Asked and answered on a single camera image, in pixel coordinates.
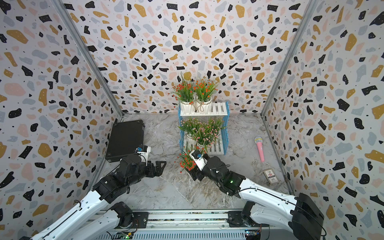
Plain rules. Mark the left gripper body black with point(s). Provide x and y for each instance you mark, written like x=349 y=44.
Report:
x=143 y=171

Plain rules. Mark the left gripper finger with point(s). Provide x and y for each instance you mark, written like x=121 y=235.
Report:
x=157 y=172
x=159 y=164

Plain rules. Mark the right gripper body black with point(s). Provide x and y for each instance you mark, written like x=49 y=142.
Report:
x=208 y=173

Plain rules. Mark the red flower pot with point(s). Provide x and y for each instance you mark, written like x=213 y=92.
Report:
x=184 y=92
x=205 y=90
x=186 y=161

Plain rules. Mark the pink flower pot front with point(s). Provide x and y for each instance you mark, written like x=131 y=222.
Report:
x=203 y=140

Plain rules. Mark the pink flower pot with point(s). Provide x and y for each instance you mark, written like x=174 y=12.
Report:
x=203 y=140
x=191 y=127
x=213 y=128

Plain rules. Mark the blue white wooden rack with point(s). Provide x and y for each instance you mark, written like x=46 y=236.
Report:
x=219 y=110

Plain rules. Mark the pink flower pot back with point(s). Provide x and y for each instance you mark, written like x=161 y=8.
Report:
x=191 y=127

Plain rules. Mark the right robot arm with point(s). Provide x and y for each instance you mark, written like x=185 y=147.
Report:
x=296 y=214

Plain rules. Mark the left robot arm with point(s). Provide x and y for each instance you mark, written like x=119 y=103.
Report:
x=98 y=212

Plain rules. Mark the black case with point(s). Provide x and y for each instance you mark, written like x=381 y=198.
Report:
x=124 y=139

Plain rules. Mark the pink toy microphone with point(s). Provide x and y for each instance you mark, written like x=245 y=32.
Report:
x=259 y=143

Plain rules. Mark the small card box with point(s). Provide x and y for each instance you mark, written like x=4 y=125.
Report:
x=271 y=176

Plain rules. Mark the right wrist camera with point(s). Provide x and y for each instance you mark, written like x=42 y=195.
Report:
x=198 y=158

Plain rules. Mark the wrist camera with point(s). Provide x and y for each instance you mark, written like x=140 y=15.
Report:
x=143 y=151
x=198 y=158

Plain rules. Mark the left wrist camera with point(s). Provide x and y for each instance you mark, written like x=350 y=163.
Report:
x=143 y=151

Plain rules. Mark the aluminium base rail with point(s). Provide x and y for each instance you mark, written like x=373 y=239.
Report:
x=181 y=225

